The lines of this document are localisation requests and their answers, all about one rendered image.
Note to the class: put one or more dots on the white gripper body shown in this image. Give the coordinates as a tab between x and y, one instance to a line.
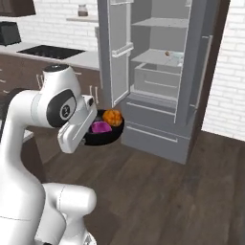
75	132

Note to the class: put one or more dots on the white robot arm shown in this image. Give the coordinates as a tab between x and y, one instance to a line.
19	178

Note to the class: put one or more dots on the purple onion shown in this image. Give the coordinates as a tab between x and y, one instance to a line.
100	127

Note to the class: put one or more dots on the black bowl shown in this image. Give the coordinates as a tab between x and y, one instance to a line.
103	138

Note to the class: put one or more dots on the grey fridge door with shelves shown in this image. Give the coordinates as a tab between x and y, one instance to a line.
119	73

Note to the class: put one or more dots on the grey fridge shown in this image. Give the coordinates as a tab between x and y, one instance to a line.
153	79

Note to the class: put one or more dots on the grey fridge crisper drawer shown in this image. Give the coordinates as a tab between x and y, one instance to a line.
156	81

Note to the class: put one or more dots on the brown base cupboards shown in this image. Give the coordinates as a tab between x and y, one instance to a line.
22	73

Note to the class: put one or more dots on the grey freezer drawer front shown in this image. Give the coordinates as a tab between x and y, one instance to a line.
153	145
153	116

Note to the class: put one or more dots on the black hob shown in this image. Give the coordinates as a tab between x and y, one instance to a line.
51	51

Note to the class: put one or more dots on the black toaster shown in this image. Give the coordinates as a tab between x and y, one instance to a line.
9	33

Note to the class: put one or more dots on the small brown food item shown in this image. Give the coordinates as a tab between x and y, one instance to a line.
167	54

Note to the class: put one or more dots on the glass jar with brown contents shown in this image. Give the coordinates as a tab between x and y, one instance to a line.
83	10

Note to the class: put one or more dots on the pale blue clear container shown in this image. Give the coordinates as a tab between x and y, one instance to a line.
178	59

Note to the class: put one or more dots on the dark brown tall side panel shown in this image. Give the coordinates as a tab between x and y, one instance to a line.
220	48

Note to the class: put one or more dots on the white fridge door shelf rail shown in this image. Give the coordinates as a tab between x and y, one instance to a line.
122	50

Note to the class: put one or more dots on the pale wall shelf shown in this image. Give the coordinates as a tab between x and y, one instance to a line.
83	19

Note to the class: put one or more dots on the dark brown wall cupboard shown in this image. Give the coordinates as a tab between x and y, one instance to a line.
16	7

